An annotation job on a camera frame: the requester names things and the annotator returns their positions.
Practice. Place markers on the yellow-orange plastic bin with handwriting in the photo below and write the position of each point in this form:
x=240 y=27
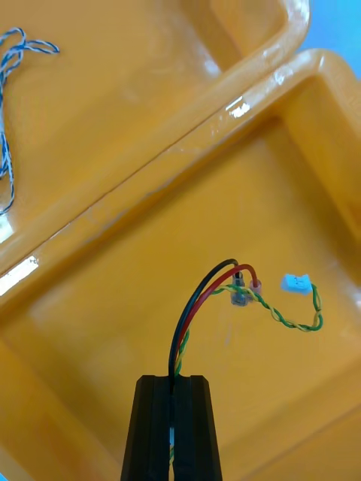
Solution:
x=263 y=206

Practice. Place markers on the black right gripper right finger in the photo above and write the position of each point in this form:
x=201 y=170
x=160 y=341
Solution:
x=195 y=432

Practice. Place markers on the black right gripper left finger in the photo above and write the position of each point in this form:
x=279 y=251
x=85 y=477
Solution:
x=150 y=432

